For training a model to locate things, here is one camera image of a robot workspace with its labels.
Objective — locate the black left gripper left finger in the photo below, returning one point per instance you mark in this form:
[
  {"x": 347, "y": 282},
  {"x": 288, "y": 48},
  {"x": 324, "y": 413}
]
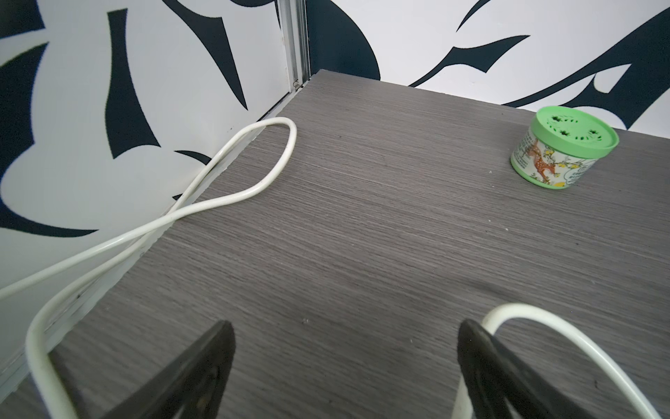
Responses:
[{"x": 192, "y": 386}]

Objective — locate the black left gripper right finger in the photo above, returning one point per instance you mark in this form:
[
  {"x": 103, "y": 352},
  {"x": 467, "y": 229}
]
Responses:
[{"x": 497, "y": 380}]

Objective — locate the green lidded round tin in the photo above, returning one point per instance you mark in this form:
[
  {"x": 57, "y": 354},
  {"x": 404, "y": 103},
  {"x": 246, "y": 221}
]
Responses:
[{"x": 560, "y": 145}]

